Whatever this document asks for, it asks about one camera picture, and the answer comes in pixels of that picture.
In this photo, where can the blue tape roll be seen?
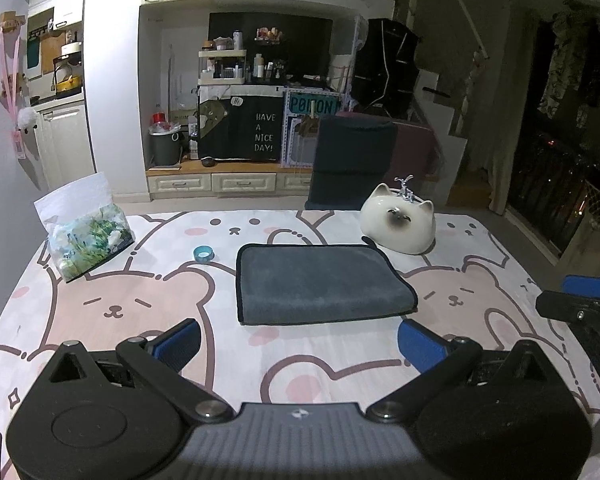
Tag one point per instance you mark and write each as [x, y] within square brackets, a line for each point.
[203, 253]

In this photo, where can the black wall board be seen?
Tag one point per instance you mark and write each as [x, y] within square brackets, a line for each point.
[300, 40]

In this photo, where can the floral window curtain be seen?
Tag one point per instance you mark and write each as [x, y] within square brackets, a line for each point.
[570, 60]

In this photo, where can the yellow kettle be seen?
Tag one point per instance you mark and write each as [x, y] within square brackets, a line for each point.
[69, 82]

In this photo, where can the white kitchen cabinet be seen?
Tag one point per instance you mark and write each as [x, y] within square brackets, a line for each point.
[65, 142]

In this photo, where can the white fluffy ball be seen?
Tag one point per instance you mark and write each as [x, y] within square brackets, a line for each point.
[28, 117]

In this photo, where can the grey towel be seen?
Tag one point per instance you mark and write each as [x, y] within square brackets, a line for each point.
[320, 282]

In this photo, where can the bear printed tablecloth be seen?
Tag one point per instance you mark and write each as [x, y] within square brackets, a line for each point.
[130, 305]

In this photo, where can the pink chair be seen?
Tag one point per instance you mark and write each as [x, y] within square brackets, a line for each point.
[415, 147]

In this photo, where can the grey trash bin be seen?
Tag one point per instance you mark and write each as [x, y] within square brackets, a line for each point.
[166, 147]

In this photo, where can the white desktop organizer rack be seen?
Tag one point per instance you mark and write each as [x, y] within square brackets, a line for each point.
[222, 67]

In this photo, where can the black printed curtain cloth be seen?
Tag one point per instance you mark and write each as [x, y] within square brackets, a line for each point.
[252, 127]

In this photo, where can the dark blue chair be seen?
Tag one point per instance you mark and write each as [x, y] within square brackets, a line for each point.
[352, 160]

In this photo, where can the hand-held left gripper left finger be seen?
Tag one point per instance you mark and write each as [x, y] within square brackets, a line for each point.
[177, 344]

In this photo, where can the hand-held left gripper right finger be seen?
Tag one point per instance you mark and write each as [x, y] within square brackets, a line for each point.
[420, 347]

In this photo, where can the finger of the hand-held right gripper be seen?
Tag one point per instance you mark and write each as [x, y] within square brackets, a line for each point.
[586, 286]

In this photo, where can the floral tissue pack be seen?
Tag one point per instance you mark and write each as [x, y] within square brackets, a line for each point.
[87, 240]

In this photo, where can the white drawer cabinet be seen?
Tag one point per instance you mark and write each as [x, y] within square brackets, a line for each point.
[230, 182]

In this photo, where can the teal lettered sign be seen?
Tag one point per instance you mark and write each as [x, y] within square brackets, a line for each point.
[312, 105]

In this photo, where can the cat shaped ceramic basin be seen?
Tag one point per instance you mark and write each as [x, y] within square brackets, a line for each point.
[397, 225]

